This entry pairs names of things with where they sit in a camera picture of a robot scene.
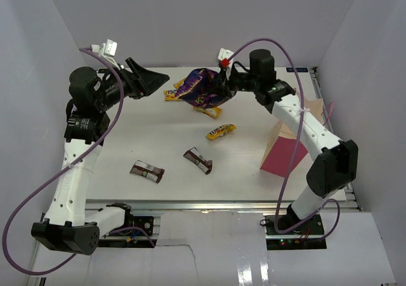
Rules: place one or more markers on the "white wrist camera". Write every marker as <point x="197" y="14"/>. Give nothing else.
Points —
<point x="225" y="59"/>
<point x="107" y="50"/>

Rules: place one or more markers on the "purple chips bag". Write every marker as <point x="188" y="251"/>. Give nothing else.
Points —
<point x="200" y="88"/>

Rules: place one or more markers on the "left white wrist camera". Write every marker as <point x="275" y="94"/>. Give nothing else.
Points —
<point x="107" y="50"/>

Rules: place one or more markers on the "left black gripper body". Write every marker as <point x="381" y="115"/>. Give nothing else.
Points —
<point x="115" y="89"/>

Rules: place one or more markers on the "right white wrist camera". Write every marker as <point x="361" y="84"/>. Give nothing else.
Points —
<point x="225" y="59"/>

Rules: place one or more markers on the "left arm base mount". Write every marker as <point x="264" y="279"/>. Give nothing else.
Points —
<point x="136" y="232"/>

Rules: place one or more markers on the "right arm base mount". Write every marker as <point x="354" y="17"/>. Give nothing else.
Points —
<point x="305" y="238"/>

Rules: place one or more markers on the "brown chocolate bar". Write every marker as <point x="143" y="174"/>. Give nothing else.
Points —
<point x="148" y="171"/>
<point x="194" y="156"/>

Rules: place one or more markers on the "yellow M&M packet top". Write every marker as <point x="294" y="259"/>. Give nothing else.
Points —
<point x="179" y="84"/>

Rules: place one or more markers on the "aluminium front rail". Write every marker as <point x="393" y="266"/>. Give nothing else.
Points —
<point x="142" y="205"/>

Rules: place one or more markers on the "yellow m&m packet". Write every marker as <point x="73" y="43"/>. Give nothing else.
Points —
<point x="170" y="95"/>
<point x="221" y="131"/>
<point x="179" y="84"/>

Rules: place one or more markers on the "yellow snack bar packet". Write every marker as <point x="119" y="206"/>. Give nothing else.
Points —
<point x="212" y="112"/>

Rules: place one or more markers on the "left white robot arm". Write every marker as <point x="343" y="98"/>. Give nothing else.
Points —
<point x="66" y="227"/>

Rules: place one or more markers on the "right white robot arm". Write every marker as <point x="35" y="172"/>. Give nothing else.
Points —
<point x="334" y="160"/>

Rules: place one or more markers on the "pink paper bag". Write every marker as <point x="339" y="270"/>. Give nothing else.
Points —
<point x="281" y="140"/>

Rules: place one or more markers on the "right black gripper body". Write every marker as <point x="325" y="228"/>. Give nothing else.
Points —
<point x="242" y="81"/>

